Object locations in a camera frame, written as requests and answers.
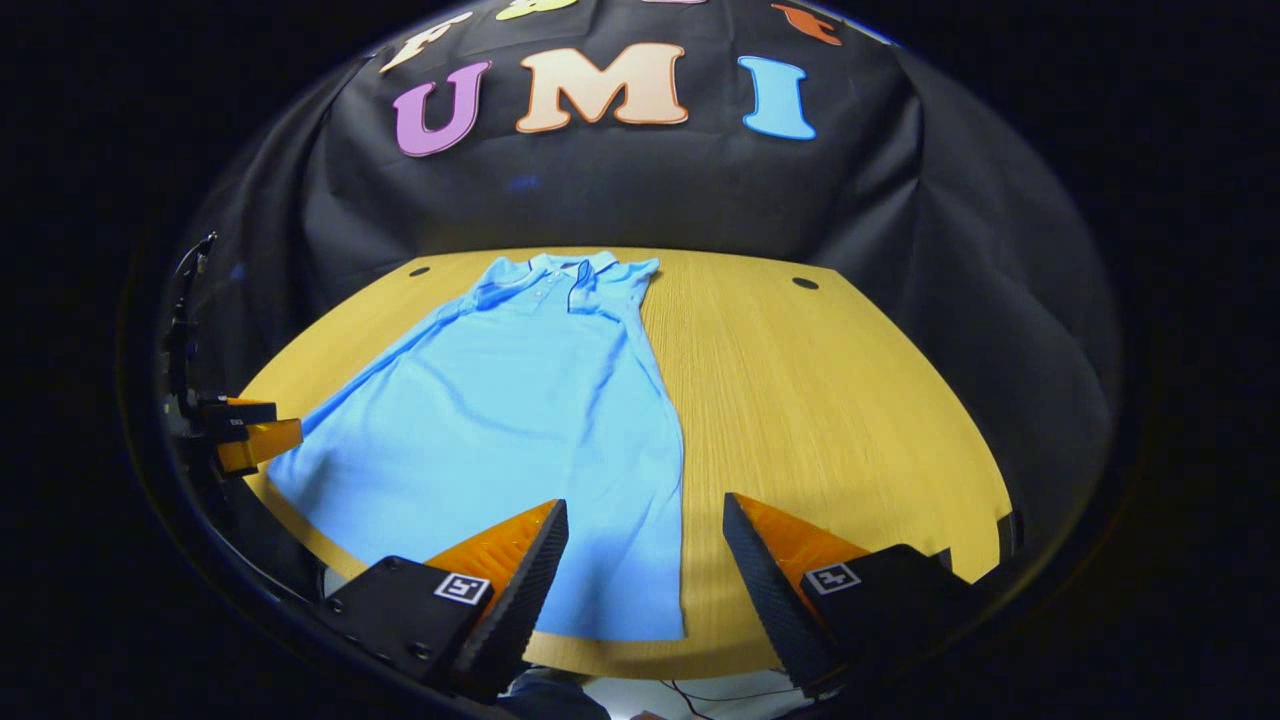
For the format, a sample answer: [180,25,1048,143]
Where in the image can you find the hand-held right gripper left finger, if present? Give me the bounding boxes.
[322,498,571,704]

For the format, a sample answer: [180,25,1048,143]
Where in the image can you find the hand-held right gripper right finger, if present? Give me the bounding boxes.
[722,492,986,698]

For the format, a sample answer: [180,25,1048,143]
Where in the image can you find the light blue T-shirt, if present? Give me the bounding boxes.
[265,250,689,643]

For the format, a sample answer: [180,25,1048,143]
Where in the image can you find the person's dark trousers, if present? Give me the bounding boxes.
[495,668,613,720]

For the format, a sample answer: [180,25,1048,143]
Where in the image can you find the black backdrop cloth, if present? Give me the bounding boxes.
[160,0,1126,521]

